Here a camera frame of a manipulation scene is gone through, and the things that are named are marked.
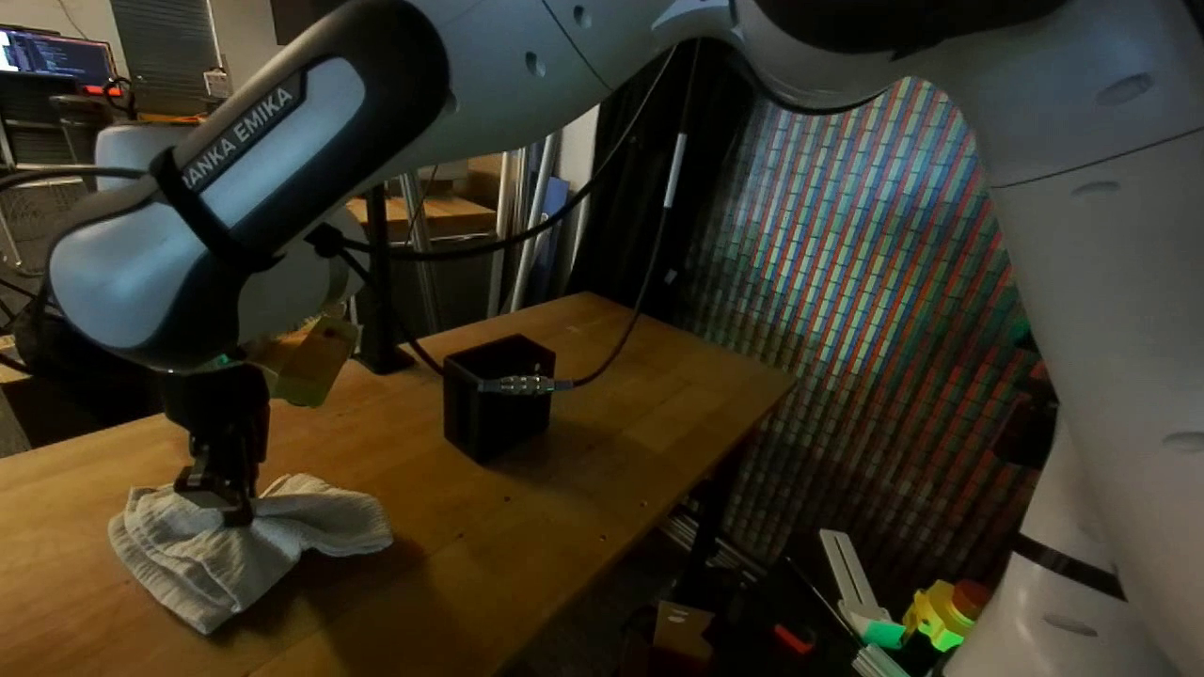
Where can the yellow green wrist camera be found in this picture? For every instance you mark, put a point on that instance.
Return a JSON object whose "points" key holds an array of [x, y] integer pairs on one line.
{"points": [[304, 366]]}

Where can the white towel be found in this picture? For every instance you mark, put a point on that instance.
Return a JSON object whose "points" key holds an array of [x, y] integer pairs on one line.
{"points": [[208, 572]]}

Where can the black perforated box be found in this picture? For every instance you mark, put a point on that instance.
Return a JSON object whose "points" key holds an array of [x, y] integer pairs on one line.
{"points": [[489, 423]]}

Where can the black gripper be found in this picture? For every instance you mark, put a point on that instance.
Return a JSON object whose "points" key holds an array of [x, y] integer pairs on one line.
{"points": [[228, 435]]}

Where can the black vertical pole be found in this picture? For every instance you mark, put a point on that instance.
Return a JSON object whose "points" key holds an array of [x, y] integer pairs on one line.
{"points": [[381, 344]]}

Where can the colourful toy pile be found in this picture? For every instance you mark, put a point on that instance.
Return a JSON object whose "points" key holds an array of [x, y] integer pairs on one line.
{"points": [[939, 613]]}

